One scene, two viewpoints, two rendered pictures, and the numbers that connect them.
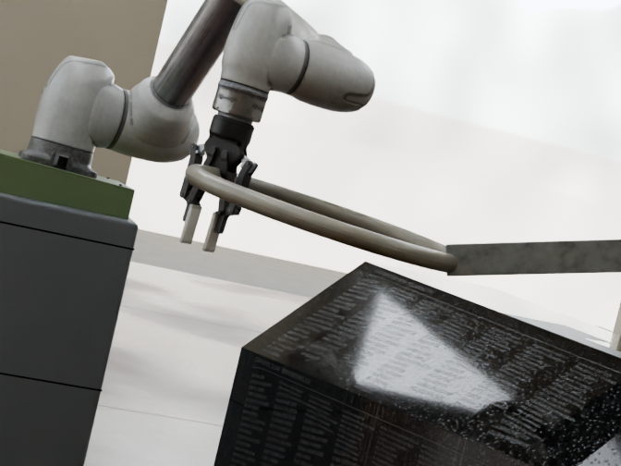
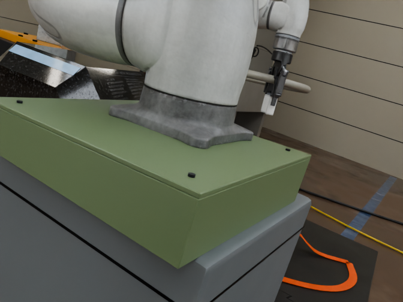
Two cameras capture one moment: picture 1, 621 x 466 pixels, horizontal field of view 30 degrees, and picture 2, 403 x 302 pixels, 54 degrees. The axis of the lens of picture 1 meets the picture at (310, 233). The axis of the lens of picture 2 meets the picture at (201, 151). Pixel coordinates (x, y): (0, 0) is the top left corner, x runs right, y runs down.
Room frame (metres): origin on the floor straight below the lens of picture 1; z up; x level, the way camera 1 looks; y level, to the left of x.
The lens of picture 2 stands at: (3.24, 1.12, 1.01)
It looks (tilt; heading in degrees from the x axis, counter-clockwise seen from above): 14 degrees down; 225
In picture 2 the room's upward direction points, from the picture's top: 16 degrees clockwise
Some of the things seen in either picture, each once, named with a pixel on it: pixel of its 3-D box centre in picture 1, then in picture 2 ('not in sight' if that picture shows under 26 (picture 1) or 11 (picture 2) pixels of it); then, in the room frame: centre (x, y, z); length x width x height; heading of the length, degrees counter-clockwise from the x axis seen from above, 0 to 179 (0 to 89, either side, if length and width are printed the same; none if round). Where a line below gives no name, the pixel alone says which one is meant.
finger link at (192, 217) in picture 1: (190, 224); (271, 105); (2.04, 0.21, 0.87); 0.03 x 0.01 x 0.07; 151
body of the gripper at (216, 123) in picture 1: (227, 143); (279, 64); (2.03, 0.18, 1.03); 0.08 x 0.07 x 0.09; 61
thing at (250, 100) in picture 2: not in sight; (236, 102); (-0.64, -2.38, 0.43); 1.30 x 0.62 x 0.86; 16
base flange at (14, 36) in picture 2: not in sight; (56, 46); (2.25, -1.33, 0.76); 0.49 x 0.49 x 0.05; 20
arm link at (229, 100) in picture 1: (239, 103); (285, 44); (2.03, 0.17, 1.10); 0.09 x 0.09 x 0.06
